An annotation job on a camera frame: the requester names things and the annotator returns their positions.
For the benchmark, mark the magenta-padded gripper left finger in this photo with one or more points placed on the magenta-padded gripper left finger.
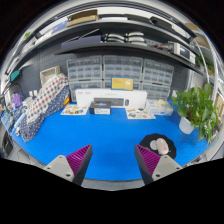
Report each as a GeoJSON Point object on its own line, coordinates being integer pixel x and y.
{"type": "Point", "coordinates": [71, 165]}

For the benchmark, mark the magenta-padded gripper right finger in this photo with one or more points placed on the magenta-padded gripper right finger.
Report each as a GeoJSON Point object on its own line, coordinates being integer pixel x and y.
{"type": "Point", "coordinates": [156, 165]}

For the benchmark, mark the beige computer mouse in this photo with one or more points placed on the beige computer mouse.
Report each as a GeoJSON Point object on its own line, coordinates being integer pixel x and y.
{"type": "Point", "coordinates": [162, 146]}

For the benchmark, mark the black flower-shaped mouse pad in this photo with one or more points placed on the black flower-shaped mouse pad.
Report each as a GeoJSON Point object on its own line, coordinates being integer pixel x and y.
{"type": "Point", "coordinates": [146, 154]}

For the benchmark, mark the large blue table mat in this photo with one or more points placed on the large blue table mat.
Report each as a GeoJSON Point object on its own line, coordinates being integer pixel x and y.
{"type": "Point", "coordinates": [110, 140]}

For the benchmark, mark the navy polka dot cloth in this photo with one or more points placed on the navy polka dot cloth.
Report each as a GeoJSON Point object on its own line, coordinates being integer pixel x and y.
{"type": "Point", "coordinates": [33, 128]}

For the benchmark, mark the printed picture card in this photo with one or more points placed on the printed picture card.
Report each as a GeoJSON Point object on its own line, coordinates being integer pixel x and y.
{"type": "Point", "coordinates": [75, 110]}
{"type": "Point", "coordinates": [140, 114]}

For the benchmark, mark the white blue tissue box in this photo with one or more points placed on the white blue tissue box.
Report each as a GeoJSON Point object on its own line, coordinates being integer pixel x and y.
{"type": "Point", "coordinates": [160, 108]}

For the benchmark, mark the small black box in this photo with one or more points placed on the small black box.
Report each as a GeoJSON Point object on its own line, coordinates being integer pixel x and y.
{"type": "Point", "coordinates": [100, 108]}

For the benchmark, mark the green potted plant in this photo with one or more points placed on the green potted plant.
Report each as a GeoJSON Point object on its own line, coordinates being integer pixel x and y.
{"type": "Point", "coordinates": [195, 108]}

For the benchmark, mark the long white keyboard box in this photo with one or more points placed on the long white keyboard box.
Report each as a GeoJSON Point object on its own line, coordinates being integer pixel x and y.
{"type": "Point", "coordinates": [85, 96]}

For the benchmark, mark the red blue plaid cloth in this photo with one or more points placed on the red blue plaid cloth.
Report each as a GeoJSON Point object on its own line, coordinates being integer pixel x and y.
{"type": "Point", "coordinates": [46, 98]}

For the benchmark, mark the small purple figure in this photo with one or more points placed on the small purple figure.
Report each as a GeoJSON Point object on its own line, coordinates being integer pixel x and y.
{"type": "Point", "coordinates": [16, 100]}

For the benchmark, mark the yellow and blue box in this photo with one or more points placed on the yellow and blue box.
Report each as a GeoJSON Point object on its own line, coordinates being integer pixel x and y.
{"type": "Point", "coordinates": [122, 84]}

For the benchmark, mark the white woven basket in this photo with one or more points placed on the white woven basket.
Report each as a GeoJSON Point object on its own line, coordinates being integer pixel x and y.
{"type": "Point", "coordinates": [48, 73]}

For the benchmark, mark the teal box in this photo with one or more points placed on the teal box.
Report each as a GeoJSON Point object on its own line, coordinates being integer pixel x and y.
{"type": "Point", "coordinates": [15, 75]}

